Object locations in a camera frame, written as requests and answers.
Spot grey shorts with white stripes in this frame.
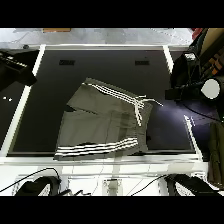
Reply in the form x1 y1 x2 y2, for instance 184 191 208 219
53 77 165 162

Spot silver frame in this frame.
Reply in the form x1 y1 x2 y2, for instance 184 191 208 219
0 43 224 197

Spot black cable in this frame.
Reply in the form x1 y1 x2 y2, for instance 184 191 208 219
130 174 168 197
0 167 63 194

